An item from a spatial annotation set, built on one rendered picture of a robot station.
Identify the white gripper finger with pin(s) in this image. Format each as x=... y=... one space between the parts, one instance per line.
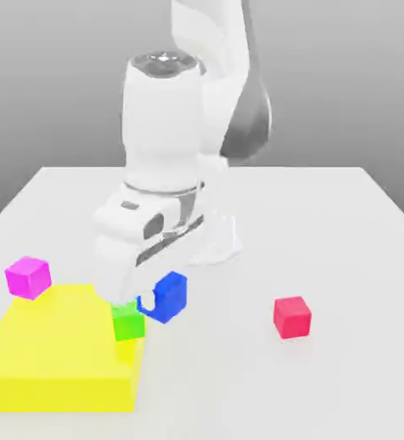
x=149 y=301

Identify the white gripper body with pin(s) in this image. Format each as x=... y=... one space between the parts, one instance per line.
x=116 y=271

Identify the small green cube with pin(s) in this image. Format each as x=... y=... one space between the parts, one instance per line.
x=128 y=325

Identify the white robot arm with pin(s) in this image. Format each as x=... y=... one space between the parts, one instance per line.
x=160 y=130

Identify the small blue cube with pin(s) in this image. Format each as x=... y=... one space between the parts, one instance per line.
x=171 y=297

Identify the small magenta cube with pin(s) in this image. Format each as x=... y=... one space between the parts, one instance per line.
x=28 y=278

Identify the small red cube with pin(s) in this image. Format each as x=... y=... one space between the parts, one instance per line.
x=292 y=318

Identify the large yellow box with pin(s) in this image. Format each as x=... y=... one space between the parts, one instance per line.
x=50 y=350

